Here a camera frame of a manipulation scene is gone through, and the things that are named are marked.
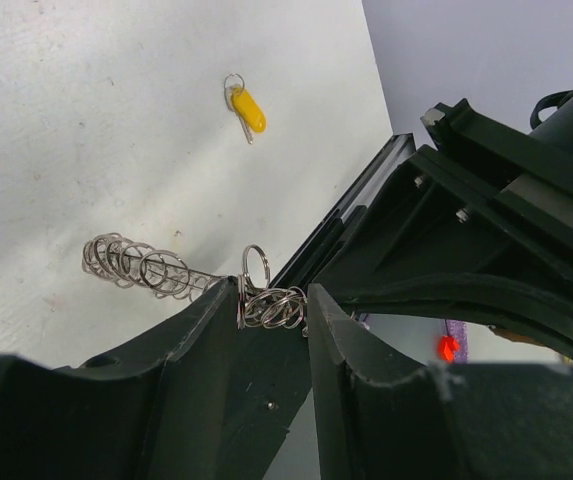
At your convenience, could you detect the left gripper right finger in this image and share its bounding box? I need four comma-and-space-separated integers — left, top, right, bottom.
307, 284, 573, 479

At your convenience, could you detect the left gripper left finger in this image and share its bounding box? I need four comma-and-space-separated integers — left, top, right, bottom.
0, 279, 311, 479

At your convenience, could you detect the aluminium frame rail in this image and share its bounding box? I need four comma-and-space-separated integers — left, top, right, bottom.
270, 133, 416, 290

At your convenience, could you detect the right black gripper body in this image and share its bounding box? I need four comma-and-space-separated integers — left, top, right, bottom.
315, 101, 573, 359

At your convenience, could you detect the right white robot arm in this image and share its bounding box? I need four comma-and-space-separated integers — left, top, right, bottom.
315, 90, 573, 359

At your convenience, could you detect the silver spiked keyring disc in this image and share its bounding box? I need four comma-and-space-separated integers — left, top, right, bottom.
82, 232, 308, 337

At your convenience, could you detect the yellow tag key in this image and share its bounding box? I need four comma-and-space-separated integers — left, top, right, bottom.
223, 73, 267, 145

